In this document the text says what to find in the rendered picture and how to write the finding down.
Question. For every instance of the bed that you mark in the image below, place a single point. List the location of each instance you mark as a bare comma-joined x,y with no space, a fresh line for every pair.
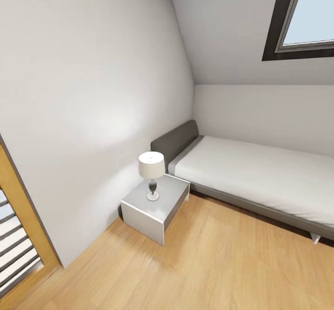
290,186

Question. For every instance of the nightstand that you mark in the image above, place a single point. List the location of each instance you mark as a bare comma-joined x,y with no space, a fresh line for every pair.
152,218

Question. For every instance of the table lamp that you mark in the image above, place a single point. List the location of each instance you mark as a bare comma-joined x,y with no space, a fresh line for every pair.
151,171

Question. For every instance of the fixed window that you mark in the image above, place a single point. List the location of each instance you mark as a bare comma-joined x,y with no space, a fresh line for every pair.
300,29
26,256

